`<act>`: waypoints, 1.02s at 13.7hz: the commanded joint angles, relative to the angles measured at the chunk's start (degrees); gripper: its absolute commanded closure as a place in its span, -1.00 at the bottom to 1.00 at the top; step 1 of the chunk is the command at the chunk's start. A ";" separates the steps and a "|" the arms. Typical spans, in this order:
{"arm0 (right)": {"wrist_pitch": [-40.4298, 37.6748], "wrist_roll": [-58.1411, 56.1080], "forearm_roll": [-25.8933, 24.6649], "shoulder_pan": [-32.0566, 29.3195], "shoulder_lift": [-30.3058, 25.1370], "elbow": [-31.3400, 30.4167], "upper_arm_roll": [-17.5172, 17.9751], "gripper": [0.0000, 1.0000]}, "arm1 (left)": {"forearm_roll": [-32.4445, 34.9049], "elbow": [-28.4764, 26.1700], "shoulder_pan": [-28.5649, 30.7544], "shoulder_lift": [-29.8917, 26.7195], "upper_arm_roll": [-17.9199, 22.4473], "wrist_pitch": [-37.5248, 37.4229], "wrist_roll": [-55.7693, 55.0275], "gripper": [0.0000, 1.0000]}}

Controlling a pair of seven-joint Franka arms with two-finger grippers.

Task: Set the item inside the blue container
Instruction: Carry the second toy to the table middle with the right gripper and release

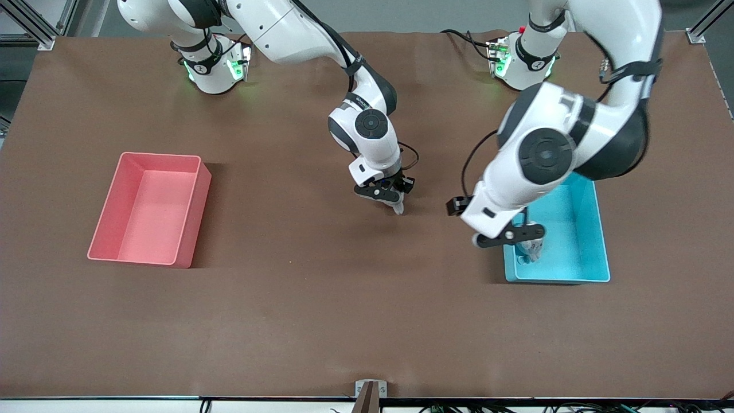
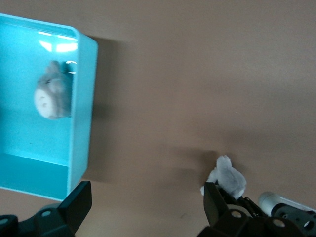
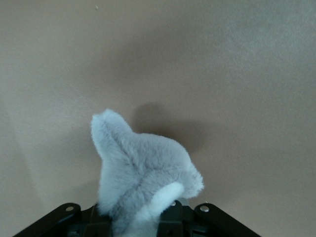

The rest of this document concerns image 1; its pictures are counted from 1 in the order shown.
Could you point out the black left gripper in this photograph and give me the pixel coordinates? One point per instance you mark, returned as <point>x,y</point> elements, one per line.
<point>457,206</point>

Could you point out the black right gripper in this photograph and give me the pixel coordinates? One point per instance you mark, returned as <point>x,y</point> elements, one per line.
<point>397,183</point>

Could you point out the small grey white-faced plush toy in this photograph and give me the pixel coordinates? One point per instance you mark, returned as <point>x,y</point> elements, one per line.
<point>398,209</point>

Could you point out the grey plush toy with limbs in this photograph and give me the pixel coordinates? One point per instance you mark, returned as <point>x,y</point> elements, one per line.
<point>530,251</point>

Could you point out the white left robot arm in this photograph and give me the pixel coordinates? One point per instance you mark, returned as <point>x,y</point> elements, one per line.
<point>573,115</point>

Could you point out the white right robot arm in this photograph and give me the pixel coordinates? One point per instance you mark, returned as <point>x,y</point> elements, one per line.
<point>287,34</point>

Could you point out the blue plastic box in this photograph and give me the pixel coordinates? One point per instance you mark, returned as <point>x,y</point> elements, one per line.
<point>573,252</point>

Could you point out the pink plastic box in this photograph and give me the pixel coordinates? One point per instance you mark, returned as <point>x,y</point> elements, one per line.
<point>155,229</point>

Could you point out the brown table cover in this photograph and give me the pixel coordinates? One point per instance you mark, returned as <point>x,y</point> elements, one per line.
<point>367,321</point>

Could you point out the brown narrow bar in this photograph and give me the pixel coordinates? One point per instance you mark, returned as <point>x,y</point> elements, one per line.
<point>367,402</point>

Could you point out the grey metal table bracket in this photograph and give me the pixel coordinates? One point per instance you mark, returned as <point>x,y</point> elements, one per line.
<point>383,390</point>

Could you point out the aluminium frame profile with bracket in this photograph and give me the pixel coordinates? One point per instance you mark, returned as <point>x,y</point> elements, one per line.
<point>695,37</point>
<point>45,41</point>

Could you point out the plain aluminium frame profile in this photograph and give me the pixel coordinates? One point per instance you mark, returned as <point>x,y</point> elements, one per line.
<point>67,14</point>

